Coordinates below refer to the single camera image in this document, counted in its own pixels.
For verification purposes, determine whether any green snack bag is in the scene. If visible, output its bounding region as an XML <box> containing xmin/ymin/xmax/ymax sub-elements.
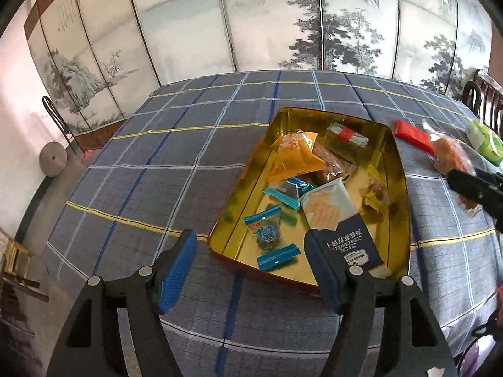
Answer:
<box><xmin>465</xmin><ymin>119</ymin><xmax>503</xmax><ymax>167</ymax></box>

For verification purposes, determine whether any round grey disc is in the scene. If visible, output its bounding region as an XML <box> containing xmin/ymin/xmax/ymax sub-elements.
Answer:
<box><xmin>38</xmin><ymin>142</ymin><xmax>68</xmax><ymax>178</ymax></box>

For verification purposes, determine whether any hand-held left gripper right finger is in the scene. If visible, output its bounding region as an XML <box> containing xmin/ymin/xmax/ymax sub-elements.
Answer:
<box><xmin>304</xmin><ymin>228</ymin><xmax>458</xmax><ymax>377</ymax></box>

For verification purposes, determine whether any black cable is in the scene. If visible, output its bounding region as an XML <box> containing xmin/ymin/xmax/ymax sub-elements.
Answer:
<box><xmin>471</xmin><ymin>316</ymin><xmax>503</xmax><ymax>337</ymax></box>

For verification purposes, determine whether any plaid tablecloth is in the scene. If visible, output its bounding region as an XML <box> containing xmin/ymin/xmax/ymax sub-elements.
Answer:
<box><xmin>42</xmin><ymin>69</ymin><xmax>503</xmax><ymax>377</ymax></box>

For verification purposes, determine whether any red snack packet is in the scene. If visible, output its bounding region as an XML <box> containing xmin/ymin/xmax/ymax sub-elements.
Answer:
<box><xmin>393</xmin><ymin>119</ymin><xmax>437</xmax><ymax>154</ymax></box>

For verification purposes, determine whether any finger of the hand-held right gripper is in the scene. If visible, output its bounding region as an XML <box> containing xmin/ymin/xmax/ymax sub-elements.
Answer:
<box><xmin>447</xmin><ymin>167</ymin><xmax>503</xmax><ymax>233</ymax></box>

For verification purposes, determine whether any orange chip bag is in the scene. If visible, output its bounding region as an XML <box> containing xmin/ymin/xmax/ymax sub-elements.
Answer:
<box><xmin>270</xmin><ymin>130</ymin><xmax>327</xmax><ymax>183</ymax></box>

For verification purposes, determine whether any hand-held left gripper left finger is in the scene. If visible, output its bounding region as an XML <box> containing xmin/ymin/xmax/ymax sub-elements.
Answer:
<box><xmin>47</xmin><ymin>228</ymin><xmax>198</xmax><ymax>377</ymax></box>

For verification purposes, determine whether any yellow snack packet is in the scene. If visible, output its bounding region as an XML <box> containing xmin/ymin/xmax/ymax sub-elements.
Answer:
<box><xmin>361</xmin><ymin>164</ymin><xmax>390</xmax><ymax>217</ymax></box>

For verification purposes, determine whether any blue-ended clear candy packet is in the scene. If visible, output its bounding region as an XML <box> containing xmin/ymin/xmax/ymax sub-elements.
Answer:
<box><xmin>243</xmin><ymin>205</ymin><xmax>300</xmax><ymax>272</ymax></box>

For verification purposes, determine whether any teal triangular snack packet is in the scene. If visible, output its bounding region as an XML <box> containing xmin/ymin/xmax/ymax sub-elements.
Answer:
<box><xmin>263</xmin><ymin>176</ymin><xmax>317</xmax><ymax>209</ymax></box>

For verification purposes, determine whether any row of dark wooden chairs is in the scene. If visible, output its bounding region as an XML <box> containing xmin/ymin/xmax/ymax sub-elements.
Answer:
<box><xmin>461</xmin><ymin>68</ymin><xmax>503</xmax><ymax>135</ymax></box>

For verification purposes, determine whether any red and white labelled packet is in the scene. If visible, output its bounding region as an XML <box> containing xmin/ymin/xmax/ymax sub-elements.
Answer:
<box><xmin>325</xmin><ymin>121</ymin><xmax>370</xmax><ymax>164</ymax></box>

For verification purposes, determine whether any wooden rack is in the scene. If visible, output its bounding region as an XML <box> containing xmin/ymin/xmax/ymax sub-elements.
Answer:
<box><xmin>0</xmin><ymin>227</ymin><xmax>50</xmax><ymax>304</ymax></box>

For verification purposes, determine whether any blue and white cracker packet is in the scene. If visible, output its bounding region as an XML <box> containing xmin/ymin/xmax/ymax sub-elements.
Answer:
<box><xmin>300</xmin><ymin>178</ymin><xmax>392</xmax><ymax>280</ymax></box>

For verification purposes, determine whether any clear brown cake packet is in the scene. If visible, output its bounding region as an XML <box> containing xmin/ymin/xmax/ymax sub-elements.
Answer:
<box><xmin>312</xmin><ymin>143</ymin><xmax>357</xmax><ymax>186</ymax></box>

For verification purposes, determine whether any ink landscape folding screen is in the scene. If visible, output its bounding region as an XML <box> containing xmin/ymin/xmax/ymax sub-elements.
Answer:
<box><xmin>23</xmin><ymin>0</ymin><xmax>494</xmax><ymax>139</ymax></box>

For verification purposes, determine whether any orange-filled clear snack packet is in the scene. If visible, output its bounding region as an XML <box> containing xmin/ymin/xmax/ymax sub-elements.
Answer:
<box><xmin>422</xmin><ymin>119</ymin><xmax>485</xmax><ymax>219</ymax></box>

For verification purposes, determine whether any red and gold tin box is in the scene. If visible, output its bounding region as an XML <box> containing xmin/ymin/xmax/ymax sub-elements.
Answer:
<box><xmin>207</xmin><ymin>106</ymin><xmax>412</xmax><ymax>289</ymax></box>

